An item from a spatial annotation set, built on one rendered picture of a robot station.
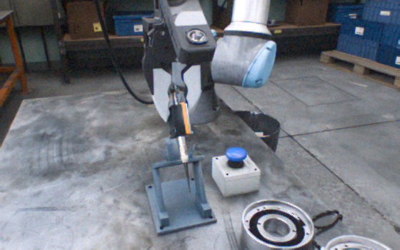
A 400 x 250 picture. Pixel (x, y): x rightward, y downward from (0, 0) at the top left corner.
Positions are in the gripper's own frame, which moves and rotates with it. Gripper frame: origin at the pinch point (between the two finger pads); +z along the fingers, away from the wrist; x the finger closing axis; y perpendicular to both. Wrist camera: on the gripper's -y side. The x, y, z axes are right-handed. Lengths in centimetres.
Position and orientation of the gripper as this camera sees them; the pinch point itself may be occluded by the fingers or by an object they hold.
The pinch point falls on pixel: (177, 114)
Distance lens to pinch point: 51.8
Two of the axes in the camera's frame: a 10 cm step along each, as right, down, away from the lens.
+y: -2.9, -4.2, 8.6
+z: 0.0, 9.0, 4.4
